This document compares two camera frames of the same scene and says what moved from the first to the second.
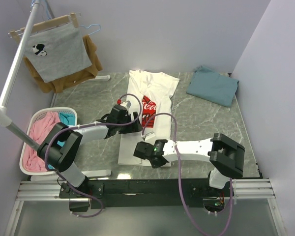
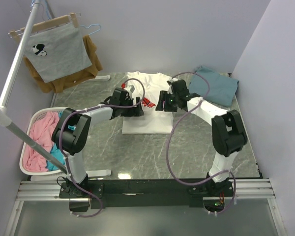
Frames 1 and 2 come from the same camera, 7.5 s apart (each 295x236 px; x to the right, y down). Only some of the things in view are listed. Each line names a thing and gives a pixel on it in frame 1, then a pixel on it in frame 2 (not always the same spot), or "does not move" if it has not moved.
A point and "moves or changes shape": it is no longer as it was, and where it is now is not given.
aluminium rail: x=32 y=191 does not move
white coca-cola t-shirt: x=155 y=91 moves or changes shape
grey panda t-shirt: x=58 y=52 does not move
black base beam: x=157 y=193 does not move
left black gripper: x=134 y=127 → x=134 y=111
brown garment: x=58 y=85 does not move
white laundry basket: x=41 y=121 does not move
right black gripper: x=156 y=166 → x=162 y=97
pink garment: x=41 y=127 does not move
